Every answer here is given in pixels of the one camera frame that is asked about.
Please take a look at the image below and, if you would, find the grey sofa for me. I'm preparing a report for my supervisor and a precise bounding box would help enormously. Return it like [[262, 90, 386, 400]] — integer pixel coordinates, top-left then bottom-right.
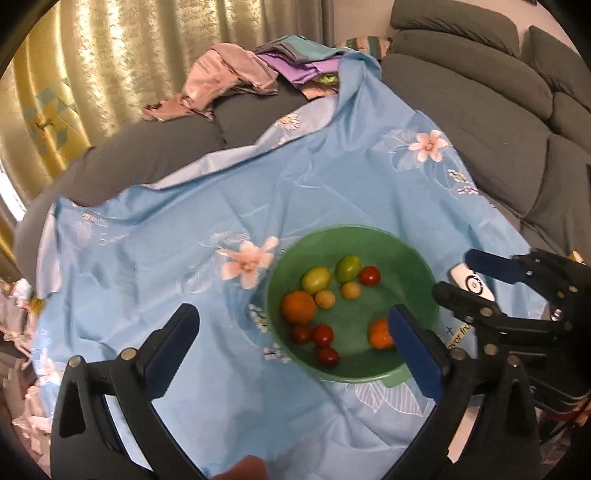
[[13, 1, 590, 280]]

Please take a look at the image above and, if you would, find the orange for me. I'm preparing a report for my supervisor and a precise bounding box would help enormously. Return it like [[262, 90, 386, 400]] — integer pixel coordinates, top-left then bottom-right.
[[368, 318, 396, 350], [280, 290, 317, 325]]

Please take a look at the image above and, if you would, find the fingertip at bottom edge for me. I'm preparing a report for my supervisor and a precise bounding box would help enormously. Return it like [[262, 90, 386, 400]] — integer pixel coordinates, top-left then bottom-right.
[[212, 455, 269, 480]]

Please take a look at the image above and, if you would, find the golden curtain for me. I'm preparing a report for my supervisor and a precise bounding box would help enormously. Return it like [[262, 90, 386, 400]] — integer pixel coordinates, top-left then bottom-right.
[[1, 1, 334, 268]]

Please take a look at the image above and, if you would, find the white remote control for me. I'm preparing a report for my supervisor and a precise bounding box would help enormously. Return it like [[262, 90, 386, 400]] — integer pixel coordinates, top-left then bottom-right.
[[449, 263, 495, 301]]

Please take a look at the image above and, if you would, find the small brown fruit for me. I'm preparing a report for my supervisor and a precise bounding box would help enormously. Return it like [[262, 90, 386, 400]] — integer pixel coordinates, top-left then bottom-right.
[[314, 290, 335, 310], [339, 281, 362, 300]]

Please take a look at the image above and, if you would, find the pink grey clothes pile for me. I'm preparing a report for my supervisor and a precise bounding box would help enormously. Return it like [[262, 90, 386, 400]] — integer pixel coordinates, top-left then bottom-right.
[[142, 43, 279, 122]]

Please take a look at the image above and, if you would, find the green tomato front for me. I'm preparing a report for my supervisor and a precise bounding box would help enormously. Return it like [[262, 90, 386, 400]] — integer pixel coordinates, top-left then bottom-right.
[[301, 266, 332, 296]]

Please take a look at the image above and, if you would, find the purple clothes pile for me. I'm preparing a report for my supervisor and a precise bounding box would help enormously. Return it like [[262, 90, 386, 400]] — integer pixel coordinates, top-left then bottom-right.
[[254, 35, 349, 100]]

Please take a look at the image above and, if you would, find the green plastic bowl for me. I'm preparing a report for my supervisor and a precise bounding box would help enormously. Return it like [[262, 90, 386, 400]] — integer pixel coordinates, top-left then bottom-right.
[[264, 226, 439, 387]]

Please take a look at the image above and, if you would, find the red cherry tomato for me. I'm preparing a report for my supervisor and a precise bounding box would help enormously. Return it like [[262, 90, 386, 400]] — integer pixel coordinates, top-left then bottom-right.
[[358, 266, 382, 287], [290, 324, 312, 345], [317, 347, 341, 369], [311, 324, 335, 348]]

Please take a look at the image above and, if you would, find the small brown fruit front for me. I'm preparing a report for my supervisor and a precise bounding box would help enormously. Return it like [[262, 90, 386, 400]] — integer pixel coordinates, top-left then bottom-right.
[[314, 290, 335, 310]]

